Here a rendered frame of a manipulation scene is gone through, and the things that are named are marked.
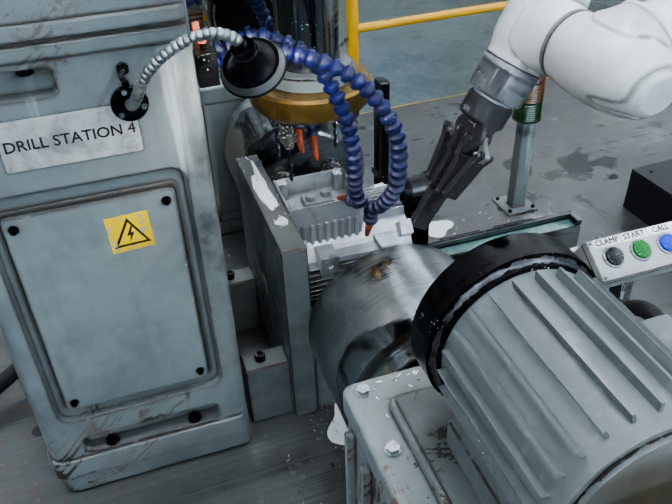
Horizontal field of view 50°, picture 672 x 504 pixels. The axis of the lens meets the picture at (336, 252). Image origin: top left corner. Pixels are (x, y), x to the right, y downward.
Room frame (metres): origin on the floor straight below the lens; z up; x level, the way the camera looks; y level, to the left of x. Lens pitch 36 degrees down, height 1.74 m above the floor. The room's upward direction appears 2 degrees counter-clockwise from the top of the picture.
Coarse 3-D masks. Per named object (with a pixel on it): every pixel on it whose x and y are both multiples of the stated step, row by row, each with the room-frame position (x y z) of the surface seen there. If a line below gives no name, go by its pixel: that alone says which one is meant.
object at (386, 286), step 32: (384, 256) 0.78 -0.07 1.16; (416, 256) 0.78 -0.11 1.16; (448, 256) 0.82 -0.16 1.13; (352, 288) 0.74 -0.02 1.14; (384, 288) 0.72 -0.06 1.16; (416, 288) 0.71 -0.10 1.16; (320, 320) 0.74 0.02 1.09; (352, 320) 0.70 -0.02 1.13; (384, 320) 0.67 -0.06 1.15; (320, 352) 0.71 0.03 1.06; (352, 352) 0.65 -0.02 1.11; (384, 352) 0.63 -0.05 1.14
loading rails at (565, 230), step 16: (512, 224) 1.19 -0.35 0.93; (528, 224) 1.20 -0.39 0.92; (544, 224) 1.20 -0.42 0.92; (560, 224) 1.20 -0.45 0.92; (576, 224) 1.20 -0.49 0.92; (448, 240) 1.15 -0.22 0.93; (464, 240) 1.15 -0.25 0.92; (480, 240) 1.16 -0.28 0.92; (560, 240) 1.18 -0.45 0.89; (576, 240) 1.20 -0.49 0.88
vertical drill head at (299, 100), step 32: (288, 0) 0.96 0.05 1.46; (320, 0) 0.96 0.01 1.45; (288, 32) 0.96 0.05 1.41; (320, 32) 0.96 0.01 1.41; (288, 64) 0.96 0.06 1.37; (352, 64) 0.99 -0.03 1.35; (288, 96) 0.93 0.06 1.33; (320, 96) 0.93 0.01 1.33; (352, 96) 0.93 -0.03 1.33; (288, 128) 0.94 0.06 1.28; (288, 160) 0.95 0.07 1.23
